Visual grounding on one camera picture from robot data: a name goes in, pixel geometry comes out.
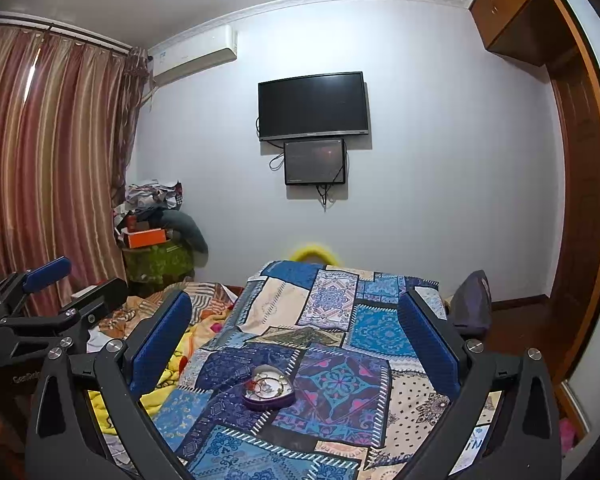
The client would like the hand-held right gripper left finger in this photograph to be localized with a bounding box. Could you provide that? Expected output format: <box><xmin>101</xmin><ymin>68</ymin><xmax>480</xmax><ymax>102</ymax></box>
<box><xmin>24</xmin><ymin>289</ymin><xmax>201</xmax><ymax>480</ymax></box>

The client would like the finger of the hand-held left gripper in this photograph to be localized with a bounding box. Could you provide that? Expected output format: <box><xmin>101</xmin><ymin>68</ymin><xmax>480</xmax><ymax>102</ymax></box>
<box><xmin>0</xmin><ymin>256</ymin><xmax>74</xmax><ymax>311</ymax></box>
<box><xmin>0</xmin><ymin>277</ymin><xmax>129</xmax><ymax>358</ymax></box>

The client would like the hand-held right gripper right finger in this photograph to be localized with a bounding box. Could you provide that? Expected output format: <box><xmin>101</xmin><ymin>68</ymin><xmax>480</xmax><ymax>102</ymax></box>
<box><xmin>397</xmin><ymin>289</ymin><xmax>565</xmax><ymax>480</ymax></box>

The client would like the purple heart-shaped tin box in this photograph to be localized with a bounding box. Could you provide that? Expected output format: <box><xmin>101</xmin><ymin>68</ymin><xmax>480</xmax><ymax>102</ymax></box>
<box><xmin>243</xmin><ymin>365</ymin><xmax>297</xmax><ymax>411</ymax></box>

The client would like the brown beaded bracelet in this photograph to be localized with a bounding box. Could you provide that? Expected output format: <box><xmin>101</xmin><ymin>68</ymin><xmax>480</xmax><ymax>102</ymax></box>
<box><xmin>262</xmin><ymin>377</ymin><xmax>292</xmax><ymax>398</ymax></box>

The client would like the yellow blanket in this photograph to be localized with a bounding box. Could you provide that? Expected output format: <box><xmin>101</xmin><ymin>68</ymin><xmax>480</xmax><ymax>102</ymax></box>
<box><xmin>86</xmin><ymin>317</ymin><xmax>231</xmax><ymax>436</ymax></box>

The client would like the dark grey bag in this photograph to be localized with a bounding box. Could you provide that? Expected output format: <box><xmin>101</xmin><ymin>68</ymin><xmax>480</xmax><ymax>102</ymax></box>
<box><xmin>449</xmin><ymin>269</ymin><xmax>494</xmax><ymax>337</ymax></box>

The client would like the striped orange blanket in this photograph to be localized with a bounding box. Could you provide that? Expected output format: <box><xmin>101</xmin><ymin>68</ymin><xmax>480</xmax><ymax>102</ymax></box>
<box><xmin>99</xmin><ymin>281</ymin><xmax>243</xmax><ymax>343</ymax></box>

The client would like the patchwork blue blanket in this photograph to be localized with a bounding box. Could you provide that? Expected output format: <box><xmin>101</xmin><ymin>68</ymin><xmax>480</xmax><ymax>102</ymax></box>
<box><xmin>150</xmin><ymin>259</ymin><xmax>503</xmax><ymax>480</ymax></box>

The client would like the orange box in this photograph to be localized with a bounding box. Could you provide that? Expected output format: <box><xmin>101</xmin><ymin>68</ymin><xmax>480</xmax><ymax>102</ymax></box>
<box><xmin>128</xmin><ymin>228</ymin><xmax>168</xmax><ymax>250</ymax></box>

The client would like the striped brown curtain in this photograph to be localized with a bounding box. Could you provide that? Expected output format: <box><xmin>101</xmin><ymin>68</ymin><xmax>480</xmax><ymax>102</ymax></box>
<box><xmin>0</xmin><ymin>22</ymin><xmax>150</xmax><ymax>318</ymax></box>

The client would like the pile of clothes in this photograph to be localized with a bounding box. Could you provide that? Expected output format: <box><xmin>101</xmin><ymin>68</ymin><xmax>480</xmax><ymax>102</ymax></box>
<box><xmin>113</xmin><ymin>178</ymin><xmax>184</xmax><ymax>233</ymax></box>

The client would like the yellow round object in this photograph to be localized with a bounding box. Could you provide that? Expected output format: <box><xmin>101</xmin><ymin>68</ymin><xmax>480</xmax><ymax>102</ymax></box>
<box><xmin>288</xmin><ymin>242</ymin><xmax>342</xmax><ymax>266</ymax></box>

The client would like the wooden door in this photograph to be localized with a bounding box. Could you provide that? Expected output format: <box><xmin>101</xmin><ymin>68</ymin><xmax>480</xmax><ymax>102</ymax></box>
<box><xmin>545</xmin><ymin>57</ymin><xmax>600</xmax><ymax>391</ymax></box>

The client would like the curtain rod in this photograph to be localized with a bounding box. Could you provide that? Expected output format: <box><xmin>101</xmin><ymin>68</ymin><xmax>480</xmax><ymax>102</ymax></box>
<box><xmin>0</xmin><ymin>16</ymin><xmax>134</xmax><ymax>55</ymax></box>

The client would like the white air conditioner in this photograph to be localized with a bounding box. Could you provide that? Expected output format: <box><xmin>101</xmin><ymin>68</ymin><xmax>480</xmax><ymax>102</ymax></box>
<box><xmin>147</xmin><ymin>25</ymin><xmax>239</xmax><ymax>89</ymax></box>

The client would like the wooden overhead cabinet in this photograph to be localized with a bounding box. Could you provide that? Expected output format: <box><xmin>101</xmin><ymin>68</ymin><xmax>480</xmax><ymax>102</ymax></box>
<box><xmin>469</xmin><ymin>0</ymin><xmax>565</xmax><ymax>67</ymax></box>

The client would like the black monitor cable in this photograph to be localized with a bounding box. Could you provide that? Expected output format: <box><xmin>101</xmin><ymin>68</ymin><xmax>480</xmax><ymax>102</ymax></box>
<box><xmin>315</xmin><ymin>152</ymin><xmax>351</xmax><ymax>209</ymax></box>

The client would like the small black wall monitor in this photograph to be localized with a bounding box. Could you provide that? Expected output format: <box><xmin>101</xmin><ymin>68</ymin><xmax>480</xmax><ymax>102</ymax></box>
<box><xmin>283</xmin><ymin>138</ymin><xmax>349</xmax><ymax>187</ymax></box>

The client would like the wall-mounted black television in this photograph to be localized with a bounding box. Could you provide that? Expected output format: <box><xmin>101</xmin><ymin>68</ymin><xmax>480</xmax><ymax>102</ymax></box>
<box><xmin>257</xmin><ymin>71</ymin><xmax>371</xmax><ymax>142</ymax></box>

